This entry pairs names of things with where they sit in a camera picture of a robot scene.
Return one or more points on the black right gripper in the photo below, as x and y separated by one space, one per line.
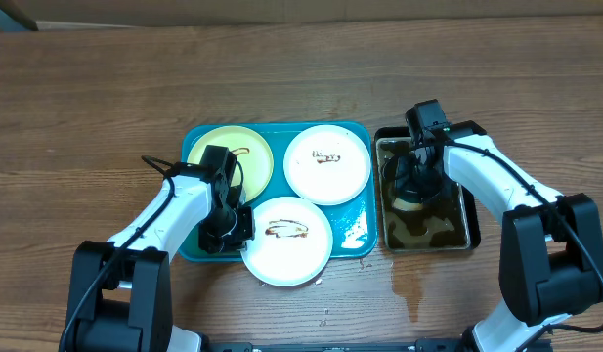
408 188

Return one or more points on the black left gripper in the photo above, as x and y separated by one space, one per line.
236 242

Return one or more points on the green yellow sponge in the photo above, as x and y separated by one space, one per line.
407 202

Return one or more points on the white plate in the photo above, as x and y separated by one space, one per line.
292 243

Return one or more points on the yellow plate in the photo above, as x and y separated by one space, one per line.
251 150

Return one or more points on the pink plate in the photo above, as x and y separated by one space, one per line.
327 165

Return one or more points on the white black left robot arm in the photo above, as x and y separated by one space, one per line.
119 291

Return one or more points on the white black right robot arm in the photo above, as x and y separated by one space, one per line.
551 254

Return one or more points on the black water basin tray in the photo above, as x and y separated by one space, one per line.
448 221

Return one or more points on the teal plastic tray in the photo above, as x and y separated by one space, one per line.
353 223

